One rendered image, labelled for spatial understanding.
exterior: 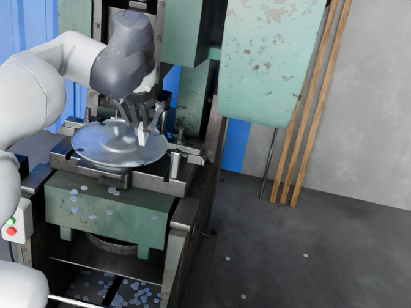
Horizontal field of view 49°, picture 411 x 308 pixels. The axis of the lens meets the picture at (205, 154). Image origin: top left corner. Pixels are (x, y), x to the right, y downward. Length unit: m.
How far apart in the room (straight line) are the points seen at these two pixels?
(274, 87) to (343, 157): 1.82
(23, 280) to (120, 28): 0.50
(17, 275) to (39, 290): 0.05
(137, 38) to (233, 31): 0.19
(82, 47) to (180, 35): 0.37
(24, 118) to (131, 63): 0.30
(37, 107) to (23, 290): 0.35
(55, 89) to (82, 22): 0.61
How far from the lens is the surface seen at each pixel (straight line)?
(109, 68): 0.89
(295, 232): 2.48
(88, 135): 1.44
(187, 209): 1.38
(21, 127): 0.68
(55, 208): 1.50
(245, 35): 0.93
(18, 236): 1.47
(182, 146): 1.48
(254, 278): 2.15
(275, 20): 0.91
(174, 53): 1.25
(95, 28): 1.31
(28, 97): 0.68
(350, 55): 2.56
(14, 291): 0.90
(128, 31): 0.92
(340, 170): 2.82
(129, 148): 1.37
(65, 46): 0.94
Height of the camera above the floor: 1.47
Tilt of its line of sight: 29 degrees down
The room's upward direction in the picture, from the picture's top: 9 degrees clockwise
